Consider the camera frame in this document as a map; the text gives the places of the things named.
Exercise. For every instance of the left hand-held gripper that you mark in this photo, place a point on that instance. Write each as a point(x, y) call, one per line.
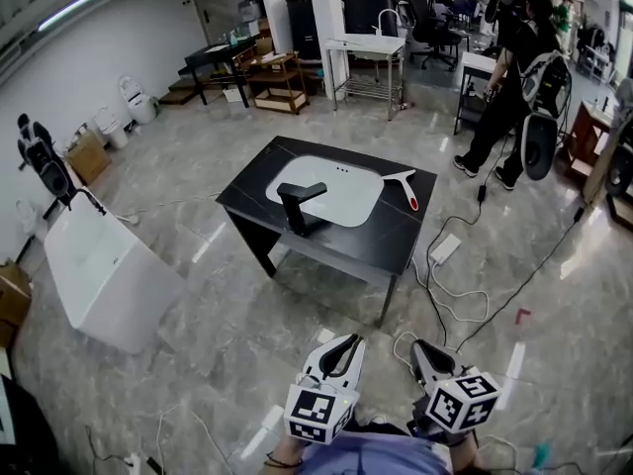
point(316, 411)

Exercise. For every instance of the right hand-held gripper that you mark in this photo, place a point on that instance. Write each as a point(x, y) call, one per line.
point(462, 404)

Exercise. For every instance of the person's left forearm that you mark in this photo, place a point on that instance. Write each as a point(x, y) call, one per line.
point(287, 448)

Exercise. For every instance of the person's right forearm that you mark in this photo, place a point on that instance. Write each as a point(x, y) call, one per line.
point(470, 455)

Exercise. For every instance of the person's lavender shirt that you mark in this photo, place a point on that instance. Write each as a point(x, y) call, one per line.
point(371, 455)

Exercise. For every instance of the black wrist band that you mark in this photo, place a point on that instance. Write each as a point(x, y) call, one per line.
point(284, 461)

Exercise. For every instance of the white power strip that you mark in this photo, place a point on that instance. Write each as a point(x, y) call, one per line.
point(445, 249)

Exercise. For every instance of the black table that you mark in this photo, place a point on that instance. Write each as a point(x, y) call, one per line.
point(376, 240)

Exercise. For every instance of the white sink basin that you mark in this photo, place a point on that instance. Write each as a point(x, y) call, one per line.
point(341, 191)

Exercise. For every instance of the white freestanding tub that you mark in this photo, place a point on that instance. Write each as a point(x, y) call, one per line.
point(109, 285)

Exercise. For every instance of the small wooden table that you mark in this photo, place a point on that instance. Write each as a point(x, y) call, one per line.
point(588, 136)

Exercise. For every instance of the white storage box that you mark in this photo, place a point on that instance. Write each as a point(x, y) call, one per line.
point(232, 95)

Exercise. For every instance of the wooden shelf cart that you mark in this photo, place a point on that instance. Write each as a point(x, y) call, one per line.
point(277, 79)

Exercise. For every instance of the slim black tub faucet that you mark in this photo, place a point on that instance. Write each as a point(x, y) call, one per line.
point(91, 201)

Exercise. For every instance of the black cloth cover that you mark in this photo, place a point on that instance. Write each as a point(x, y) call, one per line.
point(34, 438)

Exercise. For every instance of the wooden steps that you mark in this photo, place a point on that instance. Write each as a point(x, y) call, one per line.
point(178, 94)

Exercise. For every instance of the white sink on steel stand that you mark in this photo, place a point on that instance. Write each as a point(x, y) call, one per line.
point(366, 45)

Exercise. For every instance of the white toilet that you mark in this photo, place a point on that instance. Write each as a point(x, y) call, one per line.
point(141, 104)
point(116, 131)

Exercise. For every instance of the small cardboard box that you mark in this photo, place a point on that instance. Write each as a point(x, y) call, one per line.
point(263, 46)

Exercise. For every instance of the open cardboard boxes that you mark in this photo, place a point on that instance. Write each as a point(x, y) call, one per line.
point(12, 300)

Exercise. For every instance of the black desk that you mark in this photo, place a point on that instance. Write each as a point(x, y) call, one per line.
point(212, 55)

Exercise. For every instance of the black office chair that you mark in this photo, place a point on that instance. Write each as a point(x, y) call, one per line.
point(435, 28)

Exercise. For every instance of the white display board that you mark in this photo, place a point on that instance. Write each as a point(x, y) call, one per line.
point(6, 413)

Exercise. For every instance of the tall black cabinet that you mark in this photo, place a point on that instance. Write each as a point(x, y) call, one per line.
point(304, 28)

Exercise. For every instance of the black backpack on stand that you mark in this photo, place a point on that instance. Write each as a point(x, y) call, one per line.
point(47, 166)

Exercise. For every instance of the black bin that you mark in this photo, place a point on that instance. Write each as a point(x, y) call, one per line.
point(368, 13)

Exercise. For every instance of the white arched faucet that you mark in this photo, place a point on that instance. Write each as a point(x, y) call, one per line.
point(388, 14)

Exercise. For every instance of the grey water dispenser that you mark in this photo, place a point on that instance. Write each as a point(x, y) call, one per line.
point(249, 15)

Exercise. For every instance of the long tube light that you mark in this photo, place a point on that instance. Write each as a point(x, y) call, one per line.
point(74, 7)

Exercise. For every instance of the grey frame sink table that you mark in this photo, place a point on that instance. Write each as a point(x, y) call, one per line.
point(475, 67)

